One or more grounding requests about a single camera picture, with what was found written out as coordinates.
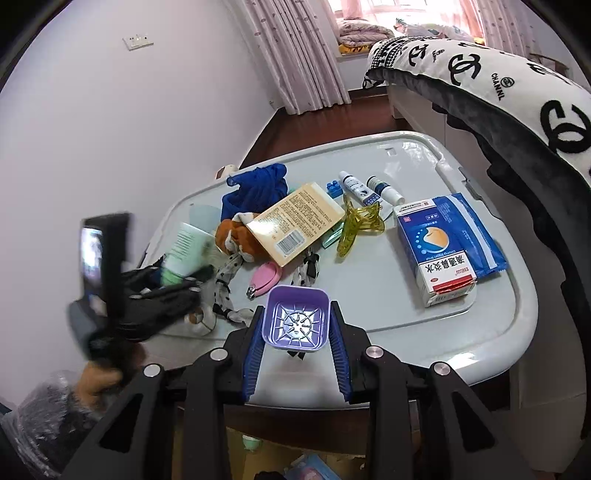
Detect pink nail clipper case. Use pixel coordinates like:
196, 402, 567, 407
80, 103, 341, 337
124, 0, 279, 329
246, 261, 283, 300

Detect brown cardboard box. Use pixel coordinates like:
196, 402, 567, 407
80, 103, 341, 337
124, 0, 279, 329
226, 428, 365, 479

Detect small white dropper bottle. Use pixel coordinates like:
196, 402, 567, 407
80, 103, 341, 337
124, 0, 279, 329
367, 176, 406, 206

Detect polka dot scarf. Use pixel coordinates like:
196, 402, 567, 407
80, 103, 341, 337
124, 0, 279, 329
184, 250, 323, 333

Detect left hand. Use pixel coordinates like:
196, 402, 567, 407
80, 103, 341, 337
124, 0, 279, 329
73, 344, 146, 414

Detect folded quilts on sill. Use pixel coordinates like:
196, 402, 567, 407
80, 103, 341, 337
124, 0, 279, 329
338, 20, 396, 55

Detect right pink curtain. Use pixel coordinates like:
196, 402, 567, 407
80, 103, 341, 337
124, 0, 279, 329
475, 0, 537, 58

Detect blue white medicine box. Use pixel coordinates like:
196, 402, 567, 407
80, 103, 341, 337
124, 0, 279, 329
394, 199, 477, 307

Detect blue toy brick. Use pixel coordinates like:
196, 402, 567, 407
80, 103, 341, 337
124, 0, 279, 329
325, 180, 344, 199

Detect white blue tube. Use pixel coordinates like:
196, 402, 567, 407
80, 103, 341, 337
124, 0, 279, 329
339, 171, 381, 206

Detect white bed frame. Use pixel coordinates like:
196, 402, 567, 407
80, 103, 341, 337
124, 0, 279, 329
386, 85, 462, 154

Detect blue knit cloth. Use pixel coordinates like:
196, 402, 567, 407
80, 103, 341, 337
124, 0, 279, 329
221, 163, 287, 221

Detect black white logo blanket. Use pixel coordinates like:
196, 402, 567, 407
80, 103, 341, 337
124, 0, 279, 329
361, 35, 591, 296

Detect orange plush toy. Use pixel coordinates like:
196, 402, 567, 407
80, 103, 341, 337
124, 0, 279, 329
214, 212, 269, 263

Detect yellow hair claw clip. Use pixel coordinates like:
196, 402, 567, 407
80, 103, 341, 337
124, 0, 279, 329
337, 194, 386, 258

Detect blue wipes packet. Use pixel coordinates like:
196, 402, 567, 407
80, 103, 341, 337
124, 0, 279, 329
434, 193, 508, 279

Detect white wall switch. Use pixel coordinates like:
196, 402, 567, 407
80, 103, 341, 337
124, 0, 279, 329
122, 34, 154, 51

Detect green cosmetic tube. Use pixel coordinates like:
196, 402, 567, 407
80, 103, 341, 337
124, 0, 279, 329
160, 223, 226, 286

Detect pink curtain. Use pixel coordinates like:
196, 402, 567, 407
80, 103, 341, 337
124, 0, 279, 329
228, 1, 351, 115
475, 0, 537, 58

